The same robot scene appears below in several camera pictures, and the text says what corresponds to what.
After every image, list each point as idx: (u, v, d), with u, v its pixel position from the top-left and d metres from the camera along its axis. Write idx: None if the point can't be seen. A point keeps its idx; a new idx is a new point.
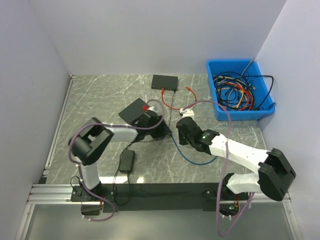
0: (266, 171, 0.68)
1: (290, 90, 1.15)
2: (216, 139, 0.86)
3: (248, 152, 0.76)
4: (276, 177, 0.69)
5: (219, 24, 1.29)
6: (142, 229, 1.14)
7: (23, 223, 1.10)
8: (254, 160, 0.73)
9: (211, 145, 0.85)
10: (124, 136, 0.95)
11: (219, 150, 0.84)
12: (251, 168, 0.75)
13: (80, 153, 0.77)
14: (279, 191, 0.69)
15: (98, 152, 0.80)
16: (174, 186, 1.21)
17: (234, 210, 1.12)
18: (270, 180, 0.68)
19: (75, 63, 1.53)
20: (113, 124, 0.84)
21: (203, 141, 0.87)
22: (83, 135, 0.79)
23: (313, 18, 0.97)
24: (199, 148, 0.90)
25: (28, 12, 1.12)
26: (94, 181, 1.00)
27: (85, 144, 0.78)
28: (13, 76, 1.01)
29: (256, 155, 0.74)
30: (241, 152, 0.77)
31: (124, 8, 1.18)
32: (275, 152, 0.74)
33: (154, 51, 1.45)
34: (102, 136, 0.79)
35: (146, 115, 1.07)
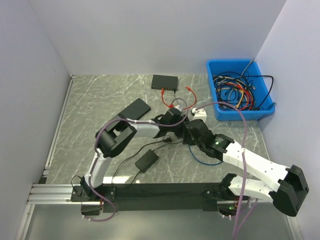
0: (286, 190, 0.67)
1: (290, 90, 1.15)
2: (230, 146, 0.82)
3: (266, 166, 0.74)
4: (294, 195, 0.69)
5: (219, 24, 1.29)
6: (142, 229, 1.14)
7: (23, 223, 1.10)
8: (273, 176, 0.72)
9: (226, 153, 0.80)
10: (147, 132, 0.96)
11: (233, 160, 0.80)
12: (268, 183, 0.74)
13: (105, 145, 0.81)
14: (294, 208, 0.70)
15: (121, 147, 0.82)
16: (173, 186, 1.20)
17: (234, 210, 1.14)
18: (289, 199, 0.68)
19: (75, 63, 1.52)
20: (137, 121, 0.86)
21: (216, 148, 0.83)
22: (109, 129, 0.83)
23: (313, 18, 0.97)
24: (210, 153, 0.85)
25: (27, 11, 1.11)
26: (100, 180, 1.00)
27: (110, 138, 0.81)
28: (13, 77, 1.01)
29: (276, 171, 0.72)
30: (259, 166, 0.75)
31: (125, 8, 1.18)
32: (294, 168, 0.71)
33: (154, 51, 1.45)
34: (126, 132, 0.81)
35: (169, 112, 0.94)
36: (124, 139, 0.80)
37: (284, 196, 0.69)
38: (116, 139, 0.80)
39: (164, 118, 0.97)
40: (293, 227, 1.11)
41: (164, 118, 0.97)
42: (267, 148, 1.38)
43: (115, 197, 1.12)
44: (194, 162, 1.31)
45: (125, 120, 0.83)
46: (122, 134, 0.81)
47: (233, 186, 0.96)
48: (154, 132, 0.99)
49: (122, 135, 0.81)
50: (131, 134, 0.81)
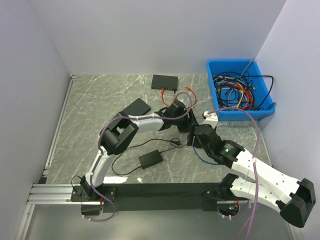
0: (298, 205, 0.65)
1: (290, 90, 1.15)
2: (241, 154, 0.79)
3: (278, 178, 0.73)
4: (304, 208, 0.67)
5: (219, 24, 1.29)
6: (142, 229, 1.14)
7: (23, 223, 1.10)
8: (285, 189, 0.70)
9: (236, 161, 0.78)
10: (150, 126, 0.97)
11: (244, 168, 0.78)
12: (277, 195, 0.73)
13: (109, 144, 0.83)
14: (302, 221, 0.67)
15: (125, 144, 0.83)
16: (173, 186, 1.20)
17: (234, 210, 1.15)
18: (299, 213, 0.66)
19: (75, 63, 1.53)
20: (138, 118, 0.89)
21: (226, 155, 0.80)
22: (112, 127, 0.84)
23: (313, 18, 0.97)
24: (219, 161, 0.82)
25: (28, 11, 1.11)
26: (101, 179, 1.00)
27: (113, 136, 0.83)
28: (13, 76, 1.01)
29: (287, 183, 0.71)
30: (271, 178, 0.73)
31: (125, 8, 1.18)
32: (306, 182, 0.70)
33: (154, 51, 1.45)
34: (128, 129, 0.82)
35: (173, 105, 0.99)
36: (127, 136, 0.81)
37: (294, 210, 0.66)
38: (119, 136, 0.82)
39: (169, 111, 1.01)
40: (293, 227, 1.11)
41: (168, 110, 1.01)
42: (268, 148, 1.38)
43: (115, 197, 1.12)
44: (194, 162, 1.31)
45: (127, 118, 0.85)
46: (125, 132, 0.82)
47: (236, 188, 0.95)
48: (158, 127, 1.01)
49: (125, 132, 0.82)
50: (133, 130, 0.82)
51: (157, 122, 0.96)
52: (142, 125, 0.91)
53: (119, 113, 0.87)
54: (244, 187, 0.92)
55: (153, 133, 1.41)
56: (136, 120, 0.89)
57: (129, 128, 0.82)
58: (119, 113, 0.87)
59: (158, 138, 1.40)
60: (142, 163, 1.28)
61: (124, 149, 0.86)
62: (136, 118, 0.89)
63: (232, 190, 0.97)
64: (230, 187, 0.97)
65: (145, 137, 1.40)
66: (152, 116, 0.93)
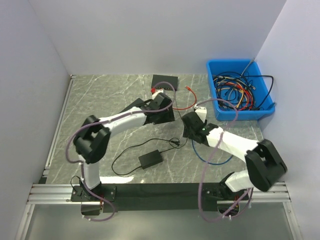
0: (251, 156, 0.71)
1: (290, 90, 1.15)
2: (214, 130, 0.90)
3: (239, 141, 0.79)
4: (262, 163, 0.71)
5: (219, 24, 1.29)
6: (142, 230, 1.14)
7: (22, 223, 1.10)
8: (243, 148, 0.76)
9: (209, 135, 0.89)
10: (131, 124, 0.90)
11: (215, 141, 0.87)
12: (241, 157, 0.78)
13: (83, 153, 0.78)
14: (263, 177, 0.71)
15: (101, 150, 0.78)
16: (173, 186, 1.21)
17: (234, 210, 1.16)
18: (255, 166, 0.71)
19: (75, 63, 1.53)
20: (111, 119, 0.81)
21: (202, 132, 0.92)
22: (83, 135, 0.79)
23: (313, 19, 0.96)
24: (198, 140, 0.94)
25: (27, 11, 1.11)
26: (96, 181, 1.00)
27: (85, 144, 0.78)
28: (12, 76, 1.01)
29: (246, 144, 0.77)
30: (233, 142, 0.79)
31: (125, 8, 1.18)
32: (264, 141, 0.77)
33: (154, 51, 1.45)
34: (98, 135, 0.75)
35: (159, 96, 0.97)
36: (98, 143, 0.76)
37: (250, 164, 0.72)
38: (91, 144, 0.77)
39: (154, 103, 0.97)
40: (293, 227, 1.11)
41: (153, 102, 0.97)
42: None
43: (115, 197, 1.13)
44: (194, 162, 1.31)
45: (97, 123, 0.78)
46: (96, 139, 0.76)
47: (229, 179, 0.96)
48: (142, 121, 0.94)
49: (96, 139, 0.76)
50: (105, 136, 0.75)
51: (139, 117, 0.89)
52: (119, 125, 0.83)
53: (89, 118, 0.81)
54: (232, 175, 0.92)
55: (153, 133, 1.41)
56: (109, 122, 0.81)
57: (99, 134, 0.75)
58: (88, 117, 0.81)
59: (158, 138, 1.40)
60: (142, 163, 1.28)
61: (103, 154, 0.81)
62: (109, 119, 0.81)
63: (226, 182, 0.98)
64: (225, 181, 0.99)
65: (146, 137, 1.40)
66: (130, 113, 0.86)
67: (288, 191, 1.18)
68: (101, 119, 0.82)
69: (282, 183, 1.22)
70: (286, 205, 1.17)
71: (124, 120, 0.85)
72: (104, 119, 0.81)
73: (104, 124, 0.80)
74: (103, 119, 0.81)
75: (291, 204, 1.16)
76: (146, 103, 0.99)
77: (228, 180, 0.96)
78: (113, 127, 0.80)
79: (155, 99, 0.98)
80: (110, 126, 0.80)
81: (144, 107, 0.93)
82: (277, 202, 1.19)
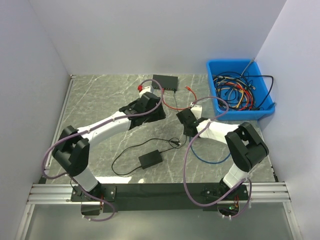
0: (230, 136, 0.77)
1: (290, 90, 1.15)
2: (203, 122, 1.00)
3: (221, 126, 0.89)
4: (241, 142, 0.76)
5: (219, 24, 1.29)
6: (142, 230, 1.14)
7: (22, 223, 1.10)
8: (223, 130, 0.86)
9: (199, 126, 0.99)
10: (116, 129, 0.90)
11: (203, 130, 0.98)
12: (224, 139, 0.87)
13: (63, 166, 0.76)
14: (242, 154, 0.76)
15: (81, 161, 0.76)
16: (173, 186, 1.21)
17: (234, 210, 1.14)
18: (234, 144, 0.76)
19: (75, 63, 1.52)
20: (90, 129, 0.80)
21: (192, 124, 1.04)
22: (62, 146, 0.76)
23: (313, 19, 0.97)
24: (191, 132, 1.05)
25: (27, 11, 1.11)
26: (91, 182, 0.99)
27: (65, 156, 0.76)
28: (13, 76, 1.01)
29: (226, 126, 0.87)
30: (216, 127, 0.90)
31: (125, 8, 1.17)
32: (244, 124, 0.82)
33: (154, 51, 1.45)
34: (76, 148, 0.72)
35: (144, 97, 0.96)
36: (77, 156, 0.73)
37: (231, 143, 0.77)
38: (70, 157, 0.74)
39: (139, 104, 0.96)
40: (293, 227, 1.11)
41: (138, 104, 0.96)
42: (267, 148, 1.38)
43: (115, 197, 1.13)
44: (194, 162, 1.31)
45: (74, 135, 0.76)
46: (74, 152, 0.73)
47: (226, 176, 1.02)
48: (126, 126, 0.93)
49: (74, 151, 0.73)
50: (82, 149, 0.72)
51: (122, 122, 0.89)
52: (100, 133, 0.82)
53: (66, 129, 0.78)
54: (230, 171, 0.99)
55: (153, 133, 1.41)
56: (88, 132, 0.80)
57: (77, 146, 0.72)
58: (66, 128, 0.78)
59: (158, 138, 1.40)
60: (142, 163, 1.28)
61: (85, 164, 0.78)
62: (87, 129, 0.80)
63: (224, 180, 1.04)
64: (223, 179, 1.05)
65: (146, 137, 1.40)
66: (113, 119, 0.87)
67: (288, 191, 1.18)
68: (80, 129, 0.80)
69: (282, 183, 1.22)
70: (286, 205, 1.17)
71: (106, 128, 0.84)
72: (83, 130, 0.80)
73: (83, 135, 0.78)
74: (81, 130, 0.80)
75: (291, 204, 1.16)
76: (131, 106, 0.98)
77: (226, 178, 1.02)
78: (92, 137, 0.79)
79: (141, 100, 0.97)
80: (89, 136, 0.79)
81: (127, 111, 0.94)
82: (277, 202, 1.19)
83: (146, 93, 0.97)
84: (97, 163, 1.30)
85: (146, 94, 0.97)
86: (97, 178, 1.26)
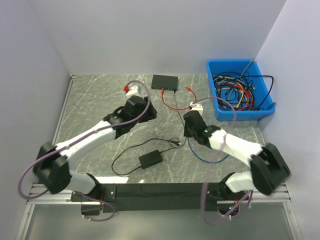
0: (255, 160, 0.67)
1: (290, 90, 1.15)
2: (216, 133, 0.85)
3: (243, 145, 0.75)
4: (266, 167, 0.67)
5: (219, 24, 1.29)
6: (142, 230, 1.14)
7: (22, 223, 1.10)
8: (246, 151, 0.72)
9: (211, 137, 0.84)
10: (100, 142, 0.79)
11: (217, 143, 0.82)
12: (244, 160, 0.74)
13: (44, 184, 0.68)
14: (268, 182, 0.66)
15: (62, 179, 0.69)
16: (173, 186, 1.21)
17: (234, 210, 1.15)
18: (258, 170, 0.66)
19: (75, 63, 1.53)
20: (69, 144, 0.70)
21: (204, 134, 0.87)
22: (40, 165, 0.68)
23: (313, 19, 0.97)
24: (200, 141, 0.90)
25: (27, 11, 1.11)
26: (87, 187, 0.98)
27: (45, 175, 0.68)
28: (13, 76, 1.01)
29: (250, 147, 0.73)
30: (236, 145, 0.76)
31: (125, 7, 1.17)
32: (267, 145, 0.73)
33: (154, 51, 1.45)
34: (55, 166, 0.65)
35: (129, 103, 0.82)
36: (57, 174, 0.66)
37: (255, 169, 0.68)
38: (49, 175, 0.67)
39: (124, 111, 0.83)
40: (293, 227, 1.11)
41: (124, 111, 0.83)
42: None
43: (115, 197, 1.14)
44: (194, 162, 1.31)
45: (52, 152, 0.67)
46: (53, 170, 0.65)
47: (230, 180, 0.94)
48: (112, 136, 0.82)
49: (52, 170, 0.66)
50: (62, 166, 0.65)
51: (106, 133, 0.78)
52: (81, 148, 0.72)
53: (44, 146, 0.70)
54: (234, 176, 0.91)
55: (153, 133, 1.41)
56: (67, 148, 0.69)
57: (56, 164, 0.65)
58: (43, 145, 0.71)
59: (158, 138, 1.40)
60: (142, 163, 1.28)
61: (67, 181, 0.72)
62: (66, 145, 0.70)
63: (227, 183, 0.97)
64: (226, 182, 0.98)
65: (146, 137, 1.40)
66: (95, 130, 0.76)
67: (288, 191, 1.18)
68: (58, 146, 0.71)
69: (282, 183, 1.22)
70: (286, 205, 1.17)
71: (88, 141, 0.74)
72: (62, 146, 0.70)
73: (61, 152, 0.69)
74: (60, 146, 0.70)
75: (292, 204, 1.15)
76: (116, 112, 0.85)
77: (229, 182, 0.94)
78: (72, 153, 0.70)
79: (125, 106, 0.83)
80: (68, 153, 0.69)
81: (112, 120, 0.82)
82: (277, 202, 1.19)
83: (131, 98, 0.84)
84: (97, 163, 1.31)
85: (130, 99, 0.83)
86: (97, 178, 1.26)
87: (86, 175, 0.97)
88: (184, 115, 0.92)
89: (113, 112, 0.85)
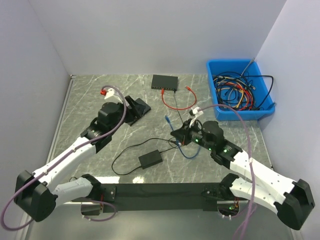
0: (292, 204, 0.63)
1: (290, 90, 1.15)
2: (238, 155, 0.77)
3: (273, 178, 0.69)
4: (299, 208, 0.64)
5: (219, 24, 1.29)
6: (142, 230, 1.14)
7: (23, 220, 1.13)
8: (279, 188, 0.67)
9: (233, 161, 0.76)
10: (79, 160, 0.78)
11: (241, 169, 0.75)
12: (274, 196, 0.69)
13: (28, 213, 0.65)
14: (297, 221, 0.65)
15: (45, 205, 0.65)
16: (173, 186, 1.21)
17: (234, 210, 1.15)
18: (292, 212, 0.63)
19: (75, 63, 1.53)
20: (47, 170, 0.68)
21: (224, 155, 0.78)
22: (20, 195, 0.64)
23: (312, 19, 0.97)
24: (216, 160, 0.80)
25: (27, 11, 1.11)
26: (82, 193, 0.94)
27: (26, 205, 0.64)
28: (13, 76, 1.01)
29: (282, 183, 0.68)
30: (266, 178, 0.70)
31: (125, 7, 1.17)
32: (301, 183, 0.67)
33: (154, 51, 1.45)
34: (35, 195, 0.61)
35: (101, 113, 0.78)
36: (38, 203, 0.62)
37: (288, 209, 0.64)
38: (31, 203, 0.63)
39: (100, 123, 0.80)
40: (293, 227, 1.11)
41: (99, 122, 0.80)
42: (268, 148, 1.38)
43: (115, 197, 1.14)
44: (194, 162, 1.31)
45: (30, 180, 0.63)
46: (34, 199, 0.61)
47: (235, 187, 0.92)
48: (92, 151, 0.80)
49: (33, 199, 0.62)
50: (42, 195, 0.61)
51: (85, 151, 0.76)
52: (60, 171, 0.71)
53: (21, 175, 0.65)
54: (244, 187, 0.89)
55: (153, 133, 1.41)
56: (46, 174, 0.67)
57: (36, 193, 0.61)
58: (21, 174, 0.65)
59: (158, 138, 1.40)
60: (142, 163, 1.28)
61: (51, 205, 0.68)
62: (44, 171, 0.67)
63: (231, 190, 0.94)
64: (230, 187, 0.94)
65: (146, 137, 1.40)
66: (73, 149, 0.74)
67: None
68: (36, 173, 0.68)
69: None
70: None
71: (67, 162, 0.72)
72: (40, 172, 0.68)
73: (40, 179, 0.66)
74: (38, 173, 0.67)
75: None
76: (93, 124, 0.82)
77: (235, 189, 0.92)
78: (51, 178, 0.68)
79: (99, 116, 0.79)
80: (47, 178, 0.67)
81: (90, 134, 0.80)
82: None
83: (103, 107, 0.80)
84: (97, 163, 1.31)
85: (102, 108, 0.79)
86: (97, 178, 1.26)
87: (80, 180, 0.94)
88: (205, 130, 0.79)
89: (90, 125, 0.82)
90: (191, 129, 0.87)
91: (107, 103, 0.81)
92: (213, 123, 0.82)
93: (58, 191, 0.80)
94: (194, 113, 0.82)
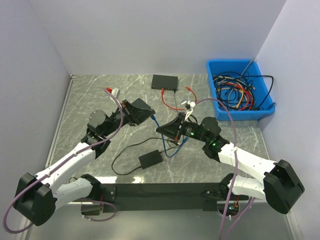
0: (271, 181, 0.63)
1: (290, 90, 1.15)
2: (226, 146, 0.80)
3: (255, 161, 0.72)
4: (282, 187, 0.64)
5: (219, 24, 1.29)
6: (143, 230, 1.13)
7: (22, 223, 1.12)
8: (260, 169, 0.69)
9: (220, 151, 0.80)
10: (81, 164, 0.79)
11: (227, 158, 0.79)
12: (258, 178, 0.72)
13: (27, 215, 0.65)
14: (282, 202, 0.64)
15: (47, 207, 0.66)
16: (173, 185, 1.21)
17: (234, 210, 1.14)
18: (274, 191, 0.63)
19: (75, 63, 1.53)
20: (50, 172, 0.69)
21: (213, 149, 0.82)
22: (21, 197, 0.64)
23: (313, 20, 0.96)
24: (207, 154, 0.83)
25: (27, 11, 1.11)
26: (81, 193, 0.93)
27: (28, 207, 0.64)
28: (13, 77, 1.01)
29: (263, 165, 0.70)
30: (248, 161, 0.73)
31: (124, 8, 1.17)
32: (282, 162, 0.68)
33: (154, 51, 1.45)
34: (37, 196, 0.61)
35: (91, 125, 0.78)
36: (40, 204, 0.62)
37: (270, 188, 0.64)
38: (33, 206, 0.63)
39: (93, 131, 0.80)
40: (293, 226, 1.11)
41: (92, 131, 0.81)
42: (267, 148, 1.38)
43: (115, 196, 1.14)
44: (194, 162, 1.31)
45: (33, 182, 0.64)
46: (36, 200, 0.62)
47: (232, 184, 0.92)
48: (92, 156, 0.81)
49: (35, 200, 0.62)
50: (45, 197, 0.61)
51: (86, 156, 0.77)
52: (62, 173, 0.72)
53: (23, 178, 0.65)
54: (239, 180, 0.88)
55: (153, 133, 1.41)
56: (48, 176, 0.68)
57: (38, 194, 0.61)
58: (22, 177, 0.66)
59: (158, 138, 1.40)
60: (142, 163, 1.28)
61: (52, 208, 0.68)
62: (47, 173, 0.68)
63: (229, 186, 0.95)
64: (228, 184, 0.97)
65: (146, 137, 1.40)
66: (74, 154, 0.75)
67: None
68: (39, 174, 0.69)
69: None
70: None
71: (69, 166, 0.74)
72: (43, 174, 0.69)
73: (43, 181, 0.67)
74: (41, 175, 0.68)
75: None
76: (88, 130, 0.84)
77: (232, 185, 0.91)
78: (54, 180, 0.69)
79: (89, 127, 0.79)
80: (50, 180, 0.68)
81: (90, 140, 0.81)
82: None
83: (91, 119, 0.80)
84: (97, 163, 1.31)
85: (90, 120, 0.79)
86: (97, 178, 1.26)
87: (79, 181, 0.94)
88: (204, 127, 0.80)
89: (89, 131, 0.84)
90: (185, 124, 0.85)
91: (94, 112, 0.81)
92: (212, 120, 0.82)
93: (58, 193, 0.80)
94: (192, 107, 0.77)
